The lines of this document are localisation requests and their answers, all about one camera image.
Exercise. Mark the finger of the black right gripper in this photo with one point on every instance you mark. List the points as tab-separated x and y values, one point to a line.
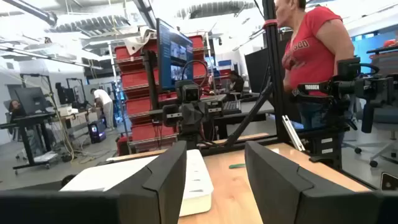
170	115
214	109

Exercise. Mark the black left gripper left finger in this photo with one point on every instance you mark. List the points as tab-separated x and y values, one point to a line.
161	186

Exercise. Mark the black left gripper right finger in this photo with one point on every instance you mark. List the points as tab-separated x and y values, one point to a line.
280	193

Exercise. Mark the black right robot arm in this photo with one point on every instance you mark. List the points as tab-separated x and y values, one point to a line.
189	140

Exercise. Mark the black keyboard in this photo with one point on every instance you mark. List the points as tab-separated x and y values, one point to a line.
231	107

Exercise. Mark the red plastic storage bin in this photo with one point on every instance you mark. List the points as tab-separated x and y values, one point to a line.
199	68
122	53
197	42
136	77
146	132
138	105

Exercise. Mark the person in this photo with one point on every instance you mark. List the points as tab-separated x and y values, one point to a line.
104	99
14	107
237	82
311	56

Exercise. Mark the black monitor stand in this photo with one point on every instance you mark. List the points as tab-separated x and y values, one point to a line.
150	81

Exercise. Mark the blue storage bin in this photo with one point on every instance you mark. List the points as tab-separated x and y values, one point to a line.
224	63

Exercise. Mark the black panel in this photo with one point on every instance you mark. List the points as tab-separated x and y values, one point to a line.
256	71

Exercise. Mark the large black computer monitor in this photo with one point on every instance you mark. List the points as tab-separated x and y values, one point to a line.
174	53

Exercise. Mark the white plastic cutlery tray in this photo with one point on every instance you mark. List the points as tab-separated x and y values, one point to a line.
93	177

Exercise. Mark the black computer tower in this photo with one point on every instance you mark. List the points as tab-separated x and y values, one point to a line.
97	132

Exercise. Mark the red clamp band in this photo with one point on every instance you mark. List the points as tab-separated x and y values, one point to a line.
270	24

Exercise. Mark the small black device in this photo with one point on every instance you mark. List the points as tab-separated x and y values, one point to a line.
389	182

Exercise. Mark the grey office chair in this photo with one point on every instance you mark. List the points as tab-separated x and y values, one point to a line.
385	118

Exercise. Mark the black standing desk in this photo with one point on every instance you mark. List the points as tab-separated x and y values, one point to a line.
28	118

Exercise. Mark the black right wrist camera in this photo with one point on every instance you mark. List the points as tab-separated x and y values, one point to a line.
189	92

